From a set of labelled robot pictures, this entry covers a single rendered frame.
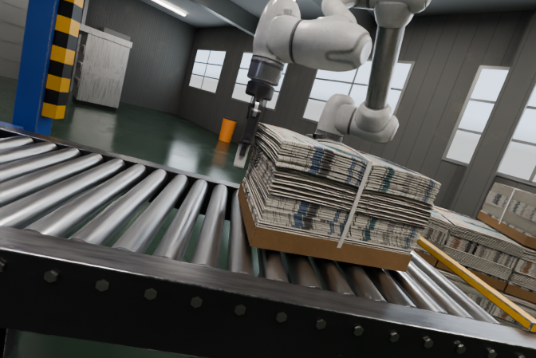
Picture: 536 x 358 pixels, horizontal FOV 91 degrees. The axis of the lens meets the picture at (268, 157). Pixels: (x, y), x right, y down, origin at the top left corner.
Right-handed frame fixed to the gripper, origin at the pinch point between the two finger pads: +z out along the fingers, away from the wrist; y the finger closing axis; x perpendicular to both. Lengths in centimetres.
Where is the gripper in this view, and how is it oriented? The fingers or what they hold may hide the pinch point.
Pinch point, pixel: (241, 155)
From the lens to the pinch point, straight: 74.8
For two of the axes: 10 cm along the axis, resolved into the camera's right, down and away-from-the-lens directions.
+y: -1.0, -1.9, 9.8
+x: -9.5, -2.6, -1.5
